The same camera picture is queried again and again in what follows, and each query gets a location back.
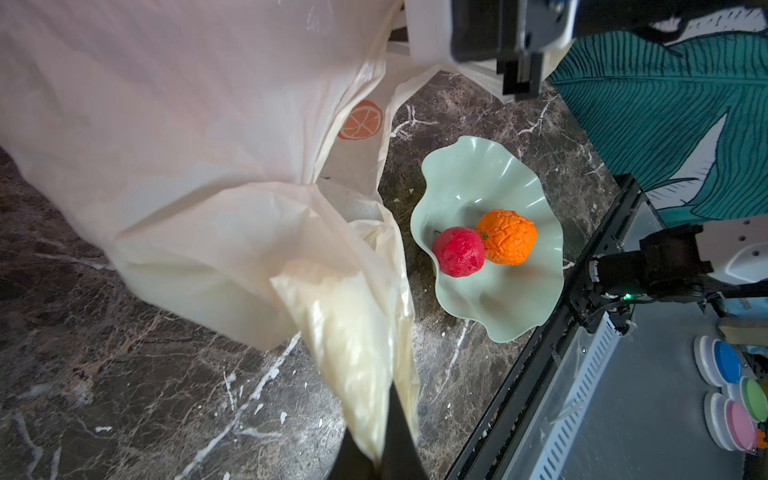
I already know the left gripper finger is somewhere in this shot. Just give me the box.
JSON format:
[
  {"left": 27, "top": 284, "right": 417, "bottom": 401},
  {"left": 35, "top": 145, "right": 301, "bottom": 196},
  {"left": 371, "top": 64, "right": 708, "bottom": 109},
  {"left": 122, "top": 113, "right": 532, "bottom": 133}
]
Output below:
[{"left": 326, "top": 385, "right": 428, "bottom": 480}]

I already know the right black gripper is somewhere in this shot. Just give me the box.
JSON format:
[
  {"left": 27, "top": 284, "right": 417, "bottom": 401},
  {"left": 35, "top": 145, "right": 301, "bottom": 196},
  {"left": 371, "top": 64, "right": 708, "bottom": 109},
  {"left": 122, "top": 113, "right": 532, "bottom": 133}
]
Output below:
[{"left": 404, "top": 0, "right": 580, "bottom": 100}]

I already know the orange fruit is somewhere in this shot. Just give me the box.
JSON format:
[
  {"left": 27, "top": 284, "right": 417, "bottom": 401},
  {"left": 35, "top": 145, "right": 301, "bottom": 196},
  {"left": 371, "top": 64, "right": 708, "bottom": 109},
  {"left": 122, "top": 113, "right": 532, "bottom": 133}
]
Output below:
[{"left": 475, "top": 209, "right": 538, "bottom": 266}]

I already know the red apple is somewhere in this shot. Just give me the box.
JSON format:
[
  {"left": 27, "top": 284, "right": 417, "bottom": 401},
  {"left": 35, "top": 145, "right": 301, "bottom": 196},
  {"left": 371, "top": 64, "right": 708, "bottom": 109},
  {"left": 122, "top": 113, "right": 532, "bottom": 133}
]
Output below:
[{"left": 432, "top": 227, "right": 485, "bottom": 278}]

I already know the translucent cream plastic bag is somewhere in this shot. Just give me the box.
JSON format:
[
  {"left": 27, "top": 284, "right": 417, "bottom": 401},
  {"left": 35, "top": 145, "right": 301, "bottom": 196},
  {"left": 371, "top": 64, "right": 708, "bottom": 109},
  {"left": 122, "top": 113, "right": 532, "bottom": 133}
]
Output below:
[{"left": 1, "top": 1, "right": 504, "bottom": 463}]

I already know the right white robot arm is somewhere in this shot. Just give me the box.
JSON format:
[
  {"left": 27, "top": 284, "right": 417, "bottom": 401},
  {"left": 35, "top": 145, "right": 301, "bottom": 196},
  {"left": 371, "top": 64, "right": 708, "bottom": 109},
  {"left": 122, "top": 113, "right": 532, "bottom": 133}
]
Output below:
[{"left": 410, "top": 1, "right": 767, "bottom": 343}]

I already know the white perforated vent strip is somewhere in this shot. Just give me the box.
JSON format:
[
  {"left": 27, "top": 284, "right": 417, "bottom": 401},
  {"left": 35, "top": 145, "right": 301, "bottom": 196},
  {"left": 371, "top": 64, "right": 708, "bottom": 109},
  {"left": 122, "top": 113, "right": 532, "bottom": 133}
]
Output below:
[{"left": 531, "top": 315, "right": 621, "bottom": 479}]

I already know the light green wavy plate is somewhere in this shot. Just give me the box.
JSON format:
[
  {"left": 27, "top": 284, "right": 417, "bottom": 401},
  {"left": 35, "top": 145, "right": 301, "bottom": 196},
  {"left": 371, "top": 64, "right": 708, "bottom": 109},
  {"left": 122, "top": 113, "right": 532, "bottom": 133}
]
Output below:
[{"left": 410, "top": 136, "right": 564, "bottom": 343}]

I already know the pink round lid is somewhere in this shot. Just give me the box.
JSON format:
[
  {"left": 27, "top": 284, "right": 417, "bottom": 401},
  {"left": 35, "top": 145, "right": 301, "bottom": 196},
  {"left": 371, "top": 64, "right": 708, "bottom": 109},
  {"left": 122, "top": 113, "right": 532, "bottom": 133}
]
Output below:
[{"left": 703, "top": 392, "right": 757, "bottom": 452}]

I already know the blue round lid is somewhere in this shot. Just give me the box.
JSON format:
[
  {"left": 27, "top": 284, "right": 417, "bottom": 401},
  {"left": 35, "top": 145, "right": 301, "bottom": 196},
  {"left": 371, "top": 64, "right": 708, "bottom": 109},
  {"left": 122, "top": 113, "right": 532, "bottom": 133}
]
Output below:
[{"left": 693, "top": 335, "right": 743, "bottom": 387}]

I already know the green round lid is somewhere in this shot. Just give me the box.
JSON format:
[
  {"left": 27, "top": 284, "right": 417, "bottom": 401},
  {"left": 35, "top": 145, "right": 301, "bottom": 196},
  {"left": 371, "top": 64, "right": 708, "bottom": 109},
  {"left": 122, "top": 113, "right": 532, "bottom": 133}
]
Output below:
[{"left": 738, "top": 376, "right": 768, "bottom": 423}]

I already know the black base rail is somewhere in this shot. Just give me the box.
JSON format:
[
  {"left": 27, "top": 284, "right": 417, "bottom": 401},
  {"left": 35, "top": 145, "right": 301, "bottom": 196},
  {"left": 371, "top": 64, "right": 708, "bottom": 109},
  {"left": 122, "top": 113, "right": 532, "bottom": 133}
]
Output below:
[{"left": 446, "top": 174, "right": 644, "bottom": 479}]

